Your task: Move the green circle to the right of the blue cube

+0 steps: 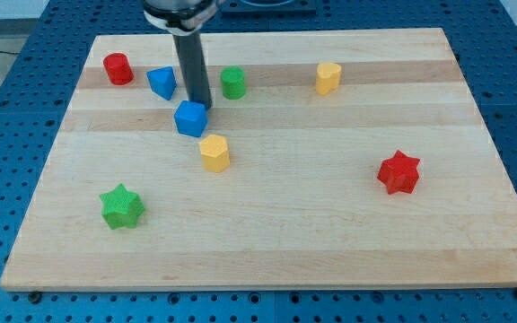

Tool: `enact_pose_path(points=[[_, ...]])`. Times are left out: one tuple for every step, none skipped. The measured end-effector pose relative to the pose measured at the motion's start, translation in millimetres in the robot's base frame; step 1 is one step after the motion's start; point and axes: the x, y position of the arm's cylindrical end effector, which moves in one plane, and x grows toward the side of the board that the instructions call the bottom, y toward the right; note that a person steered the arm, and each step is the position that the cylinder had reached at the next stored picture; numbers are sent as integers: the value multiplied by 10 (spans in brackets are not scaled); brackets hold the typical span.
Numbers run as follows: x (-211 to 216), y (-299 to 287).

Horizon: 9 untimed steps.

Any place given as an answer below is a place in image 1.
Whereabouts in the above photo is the yellow hexagon block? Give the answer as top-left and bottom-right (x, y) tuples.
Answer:
(199, 135), (231, 173)

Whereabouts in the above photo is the green star block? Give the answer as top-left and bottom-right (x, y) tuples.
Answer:
(99, 183), (145, 230)

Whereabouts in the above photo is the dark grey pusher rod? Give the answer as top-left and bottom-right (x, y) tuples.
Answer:
(173, 31), (213, 109)

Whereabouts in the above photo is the red cylinder block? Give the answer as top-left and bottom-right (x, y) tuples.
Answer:
(102, 53), (134, 85)

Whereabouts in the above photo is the blue triangular prism block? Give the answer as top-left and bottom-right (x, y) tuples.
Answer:
(146, 66), (177, 100)

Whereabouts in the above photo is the green cylinder block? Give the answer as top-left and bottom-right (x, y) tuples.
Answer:
(220, 65), (246, 100)

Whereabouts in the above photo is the wooden board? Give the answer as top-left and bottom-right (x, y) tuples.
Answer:
(0, 28), (517, 292)

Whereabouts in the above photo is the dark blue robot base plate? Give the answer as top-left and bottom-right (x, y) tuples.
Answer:
(221, 0), (318, 16)

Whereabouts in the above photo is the blue cube block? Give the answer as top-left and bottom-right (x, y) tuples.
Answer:
(174, 100), (207, 137)

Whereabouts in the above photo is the red star block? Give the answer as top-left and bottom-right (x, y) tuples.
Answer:
(377, 150), (421, 195)

